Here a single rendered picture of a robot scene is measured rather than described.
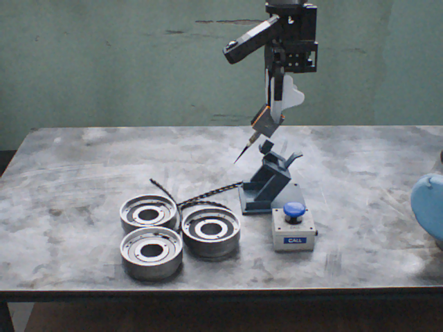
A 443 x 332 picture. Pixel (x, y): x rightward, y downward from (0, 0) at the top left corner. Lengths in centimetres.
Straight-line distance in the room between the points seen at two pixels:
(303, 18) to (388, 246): 43
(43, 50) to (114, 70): 32
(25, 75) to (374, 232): 199
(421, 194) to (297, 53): 33
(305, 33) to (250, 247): 39
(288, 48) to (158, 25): 159
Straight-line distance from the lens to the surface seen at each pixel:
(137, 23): 257
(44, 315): 133
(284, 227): 102
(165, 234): 103
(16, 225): 117
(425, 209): 91
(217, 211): 107
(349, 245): 107
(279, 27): 102
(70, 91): 274
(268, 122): 107
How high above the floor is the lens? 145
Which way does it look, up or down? 31 degrees down
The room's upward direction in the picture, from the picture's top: straight up
